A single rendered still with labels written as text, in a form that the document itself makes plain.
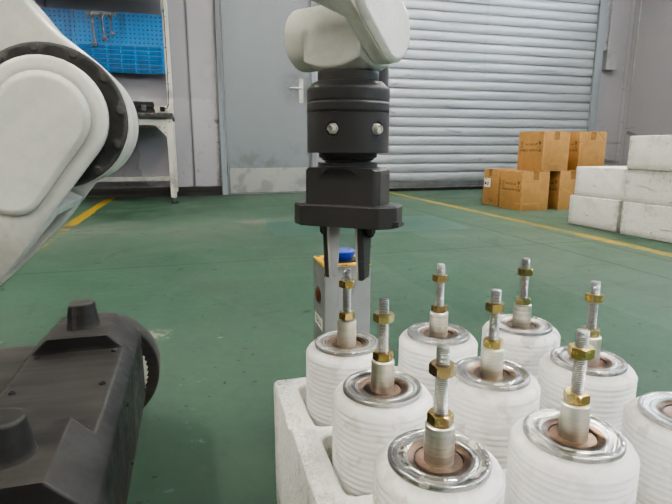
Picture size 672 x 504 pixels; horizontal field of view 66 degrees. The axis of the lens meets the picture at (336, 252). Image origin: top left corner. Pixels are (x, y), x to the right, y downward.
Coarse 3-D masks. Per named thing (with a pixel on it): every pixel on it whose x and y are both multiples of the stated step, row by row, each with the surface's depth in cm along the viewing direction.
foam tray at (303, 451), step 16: (288, 384) 66; (304, 384) 66; (288, 400) 62; (304, 400) 66; (288, 416) 58; (304, 416) 58; (288, 432) 57; (304, 432) 55; (320, 432) 55; (288, 448) 57; (304, 448) 52; (320, 448) 52; (288, 464) 58; (304, 464) 49; (320, 464) 49; (288, 480) 59; (304, 480) 49; (320, 480) 47; (336, 480) 47; (288, 496) 59; (304, 496) 49; (320, 496) 45; (336, 496) 45; (368, 496) 45
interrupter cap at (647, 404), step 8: (656, 392) 48; (664, 392) 48; (640, 400) 46; (648, 400) 46; (656, 400) 46; (664, 400) 46; (640, 408) 45; (648, 408) 45; (656, 408) 45; (664, 408) 45; (648, 416) 44; (656, 416) 44; (664, 416) 43; (664, 424) 42
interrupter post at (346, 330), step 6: (342, 324) 59; (348, 324) 59; (354, 324) 59; (342, 330) 59; (348, 330) 59; (354, 330) 59; (342, 336) 59; (348, 336) 59; (354, 336) 59; (342, 342) 59; (348, 342) 59; (354, 342) 60
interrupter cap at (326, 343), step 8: (320, 336) 62; (328, 336) 62; (336, 336) 62; (360, 336) 62; (368, 336) 62; (320, 344) 59; (328, 344) 60; (336, 344) 60; (360, 344) 60; (368, 344) 59; (376, 344) 59; (328, 352) 57; (336, 352) 57; (344, 352) 57; (352, 352) 57; (360, 352) 57; (368, 352) 57
